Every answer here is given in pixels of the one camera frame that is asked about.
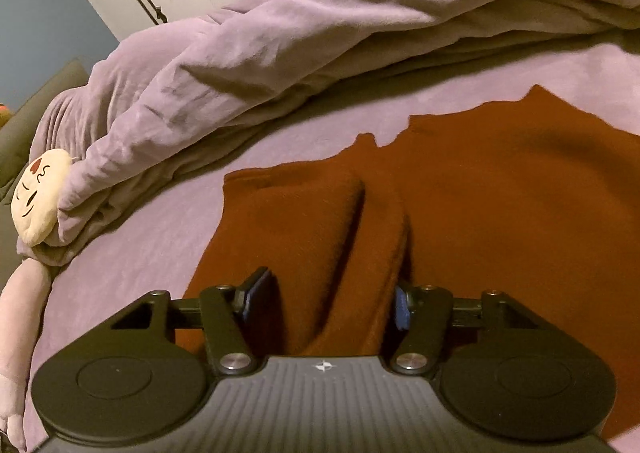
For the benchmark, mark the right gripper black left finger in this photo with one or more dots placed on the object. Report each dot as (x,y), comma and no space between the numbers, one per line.
(219,312)

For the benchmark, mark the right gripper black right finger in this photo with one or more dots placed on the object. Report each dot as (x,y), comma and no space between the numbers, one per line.
(430,324)

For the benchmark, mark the rust orange shirt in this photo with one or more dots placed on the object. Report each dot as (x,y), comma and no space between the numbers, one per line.
(534,197)

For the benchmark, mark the lilac bed sheet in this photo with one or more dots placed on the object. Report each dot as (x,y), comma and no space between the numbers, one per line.
(160,244)

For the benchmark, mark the cream plush toy face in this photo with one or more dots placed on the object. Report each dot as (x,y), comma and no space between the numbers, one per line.
(34,204)

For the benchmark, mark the lilac rumpled duvet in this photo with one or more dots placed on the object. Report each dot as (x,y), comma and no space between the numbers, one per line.
(173,98)

